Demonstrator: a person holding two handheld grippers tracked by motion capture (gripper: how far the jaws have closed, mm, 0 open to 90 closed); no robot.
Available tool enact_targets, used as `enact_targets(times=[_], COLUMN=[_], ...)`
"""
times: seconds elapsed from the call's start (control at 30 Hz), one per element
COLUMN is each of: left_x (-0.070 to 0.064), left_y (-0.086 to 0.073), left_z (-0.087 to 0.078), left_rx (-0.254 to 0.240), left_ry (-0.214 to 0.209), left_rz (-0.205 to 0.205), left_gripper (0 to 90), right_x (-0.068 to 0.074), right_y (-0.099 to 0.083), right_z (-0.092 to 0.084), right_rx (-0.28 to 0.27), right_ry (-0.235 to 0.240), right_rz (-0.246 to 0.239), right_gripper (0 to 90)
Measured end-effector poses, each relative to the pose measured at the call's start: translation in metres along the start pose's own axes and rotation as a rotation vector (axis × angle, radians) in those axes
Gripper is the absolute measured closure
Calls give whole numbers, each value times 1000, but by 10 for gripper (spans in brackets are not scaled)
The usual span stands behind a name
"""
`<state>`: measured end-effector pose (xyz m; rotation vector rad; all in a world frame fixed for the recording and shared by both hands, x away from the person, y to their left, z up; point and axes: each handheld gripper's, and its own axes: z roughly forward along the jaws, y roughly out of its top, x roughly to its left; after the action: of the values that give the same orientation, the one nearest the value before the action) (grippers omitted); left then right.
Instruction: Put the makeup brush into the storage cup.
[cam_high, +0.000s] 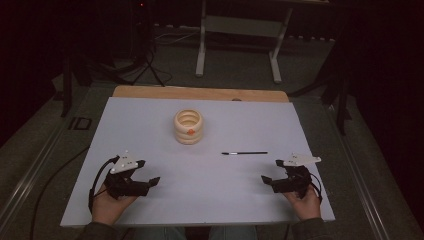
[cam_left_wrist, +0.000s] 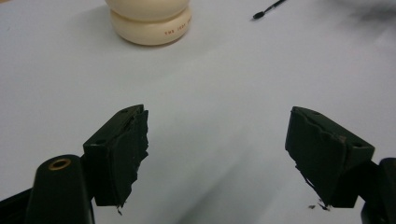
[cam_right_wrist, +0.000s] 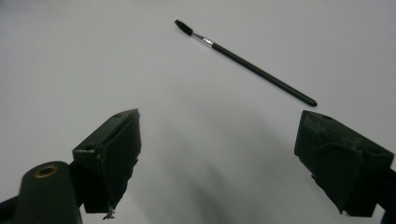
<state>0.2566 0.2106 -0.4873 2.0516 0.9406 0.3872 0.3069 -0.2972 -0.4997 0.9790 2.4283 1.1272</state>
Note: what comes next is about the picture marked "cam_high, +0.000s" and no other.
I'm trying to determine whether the beige ribbed pen holder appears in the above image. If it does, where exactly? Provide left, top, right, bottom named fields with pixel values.
left=173, top=108, right=204, bottom=146

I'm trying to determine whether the person's left hand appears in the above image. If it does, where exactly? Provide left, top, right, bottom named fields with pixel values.
left=90, top=183, right=139, bottom=226

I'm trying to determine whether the white table board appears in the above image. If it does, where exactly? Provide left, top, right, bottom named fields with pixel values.
left=59, top=96, right=336, bottom=228

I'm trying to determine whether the white floor cable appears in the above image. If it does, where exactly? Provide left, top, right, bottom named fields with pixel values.
left=153, top=25, right=202, bottom=47

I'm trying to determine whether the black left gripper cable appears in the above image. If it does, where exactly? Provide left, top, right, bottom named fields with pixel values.
left=87, top=155, right=121, bottom=214

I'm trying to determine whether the metal floor rail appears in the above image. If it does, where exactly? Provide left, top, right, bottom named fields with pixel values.
left=327, top=104, right=392, bottom=240
left=0, top=119, right=69, bottom=231

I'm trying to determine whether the wooden table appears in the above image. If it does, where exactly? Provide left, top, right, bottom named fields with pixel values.
left=112, top=84, right=290, bottom=104

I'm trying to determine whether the black floor plate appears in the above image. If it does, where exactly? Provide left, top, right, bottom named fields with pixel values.
left=67, top=116, right=93, bottom=131

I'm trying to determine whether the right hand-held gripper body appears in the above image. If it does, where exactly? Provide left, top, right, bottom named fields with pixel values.
left=271, top=152, right=323, bottom=200

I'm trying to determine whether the black pen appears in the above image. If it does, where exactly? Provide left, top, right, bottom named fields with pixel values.
left=221, top=151, right=269, bottom=156

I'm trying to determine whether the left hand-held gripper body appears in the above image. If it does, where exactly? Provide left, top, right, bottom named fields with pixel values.
left=103, top=149, right=151, bottom=201

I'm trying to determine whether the black floor cable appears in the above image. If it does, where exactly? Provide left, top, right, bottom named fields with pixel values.
left=29, top=144, right=92, bottom=240

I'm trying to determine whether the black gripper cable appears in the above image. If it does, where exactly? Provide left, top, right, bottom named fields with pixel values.
left=87, top=155, right=121, bottom=214
left=307, top=171, right=324, bottom=205

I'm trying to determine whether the person's right hand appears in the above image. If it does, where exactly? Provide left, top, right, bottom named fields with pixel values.
left=282, top=184, right=323, bottom=222

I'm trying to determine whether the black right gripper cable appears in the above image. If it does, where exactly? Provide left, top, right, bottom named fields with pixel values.
left=307, top=171, right=324, bottom=205

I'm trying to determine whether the black metal stand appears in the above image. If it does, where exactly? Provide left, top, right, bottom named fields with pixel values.
left=288, top=39, right=355, bottom=136

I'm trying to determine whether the black tripod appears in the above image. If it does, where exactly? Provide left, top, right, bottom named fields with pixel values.
left=128, top=0, right=174, bottom=88

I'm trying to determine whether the white metal stand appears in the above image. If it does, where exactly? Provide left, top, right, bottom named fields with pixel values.
left=194, top=0, right=295, bottom=85

